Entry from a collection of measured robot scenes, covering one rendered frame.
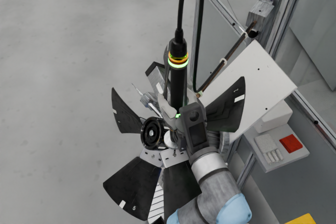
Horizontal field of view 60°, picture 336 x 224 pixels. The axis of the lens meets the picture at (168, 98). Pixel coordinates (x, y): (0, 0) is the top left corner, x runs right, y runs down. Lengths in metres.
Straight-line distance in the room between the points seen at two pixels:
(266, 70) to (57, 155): 1.85
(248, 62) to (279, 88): 0.17
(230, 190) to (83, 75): 2.49
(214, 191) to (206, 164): 0.06
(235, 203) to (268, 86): 0.57
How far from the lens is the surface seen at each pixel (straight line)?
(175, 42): 0.61
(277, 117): 1.47
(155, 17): 3.56
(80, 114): 2.68
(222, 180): 0.64
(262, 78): 1.12
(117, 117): 1.33
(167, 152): 1.03
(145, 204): 1.19
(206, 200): 0.65
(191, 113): 0.63
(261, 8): 1.24
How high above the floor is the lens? 2.10
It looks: 52 degrees down
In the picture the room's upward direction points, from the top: straight up
